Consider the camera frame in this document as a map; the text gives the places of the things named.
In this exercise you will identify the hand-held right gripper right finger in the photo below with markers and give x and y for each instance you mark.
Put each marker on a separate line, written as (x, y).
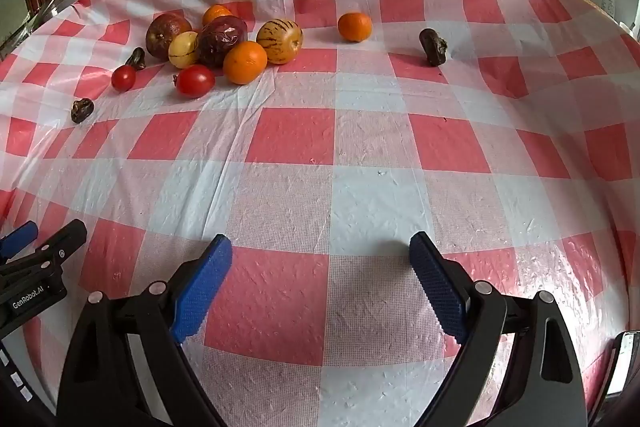
(440, 289)

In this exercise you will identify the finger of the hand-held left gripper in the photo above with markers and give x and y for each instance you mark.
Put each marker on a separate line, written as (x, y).
(65, 242)
(20, 237)

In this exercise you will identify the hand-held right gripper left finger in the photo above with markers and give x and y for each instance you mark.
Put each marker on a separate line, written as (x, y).
(202, 289)

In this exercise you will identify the brown date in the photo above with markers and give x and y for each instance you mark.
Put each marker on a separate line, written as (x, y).
(433, 47)
(137, 57)
(81, 110)

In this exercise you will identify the small red tomato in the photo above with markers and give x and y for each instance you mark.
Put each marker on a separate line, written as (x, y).
(123, 78)

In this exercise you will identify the large red tomato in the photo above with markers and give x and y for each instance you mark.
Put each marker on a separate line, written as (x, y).
(195, 81)

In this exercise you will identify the small yellow round fruit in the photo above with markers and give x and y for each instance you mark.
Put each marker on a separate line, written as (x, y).
(182, 52)

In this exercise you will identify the dark red apple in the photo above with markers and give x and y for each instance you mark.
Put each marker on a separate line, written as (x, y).
(165, 34)

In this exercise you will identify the orange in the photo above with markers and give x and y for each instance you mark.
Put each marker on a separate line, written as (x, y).
(216, 14)
(245, 63)

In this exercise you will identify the purple passion fruit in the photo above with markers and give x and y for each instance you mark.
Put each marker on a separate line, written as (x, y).
(222, 39)

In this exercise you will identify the striped yellow pepino melon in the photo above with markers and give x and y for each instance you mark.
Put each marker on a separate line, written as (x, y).
(280, 41)

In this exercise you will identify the orange mandarin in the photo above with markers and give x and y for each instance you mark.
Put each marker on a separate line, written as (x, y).
(355, 27)

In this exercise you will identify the red white checkered tablecloth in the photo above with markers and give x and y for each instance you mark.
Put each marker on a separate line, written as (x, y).
(295, 142)

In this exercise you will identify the white wall paper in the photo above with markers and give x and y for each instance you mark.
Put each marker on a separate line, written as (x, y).
(608, 2)

